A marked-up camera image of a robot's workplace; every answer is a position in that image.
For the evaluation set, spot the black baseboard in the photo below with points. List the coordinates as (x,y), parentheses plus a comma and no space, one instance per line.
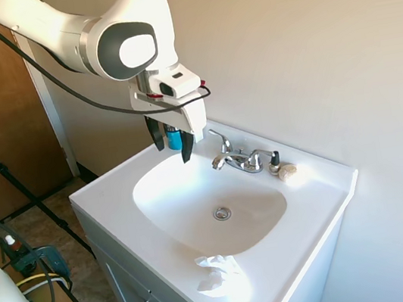
(88,172)

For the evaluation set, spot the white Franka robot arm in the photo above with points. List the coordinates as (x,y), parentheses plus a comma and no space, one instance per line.
(128,24)

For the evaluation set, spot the beige round soap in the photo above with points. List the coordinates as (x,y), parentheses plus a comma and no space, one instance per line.
(288,171)

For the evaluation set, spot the white door frame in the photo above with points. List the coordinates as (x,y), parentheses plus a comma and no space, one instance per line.
(51,117)

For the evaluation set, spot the black clamp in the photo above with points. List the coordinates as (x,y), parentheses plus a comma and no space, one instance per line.
(50,259)

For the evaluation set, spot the blue jar with black lid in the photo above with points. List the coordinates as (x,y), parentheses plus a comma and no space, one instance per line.
(174,140)

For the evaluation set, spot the chrome sink faucet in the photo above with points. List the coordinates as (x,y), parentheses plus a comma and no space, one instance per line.
(237,160)

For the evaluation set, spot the brown dropper bottle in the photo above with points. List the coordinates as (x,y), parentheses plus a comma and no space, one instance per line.
(11,246)

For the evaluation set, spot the chrome sink drain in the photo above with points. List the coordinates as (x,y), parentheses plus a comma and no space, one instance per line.
(222,213)

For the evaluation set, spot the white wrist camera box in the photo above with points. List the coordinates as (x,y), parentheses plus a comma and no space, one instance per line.
(178,80)

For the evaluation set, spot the white tissue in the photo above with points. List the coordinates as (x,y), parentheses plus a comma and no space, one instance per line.
(219,272)

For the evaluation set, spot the white sink countertop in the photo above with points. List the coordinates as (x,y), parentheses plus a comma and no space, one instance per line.
(293,220)

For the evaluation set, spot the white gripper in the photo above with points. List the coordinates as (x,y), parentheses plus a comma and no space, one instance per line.
(194,115)

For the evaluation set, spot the grey vanity cabinet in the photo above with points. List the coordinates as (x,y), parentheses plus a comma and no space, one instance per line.
(121,271)

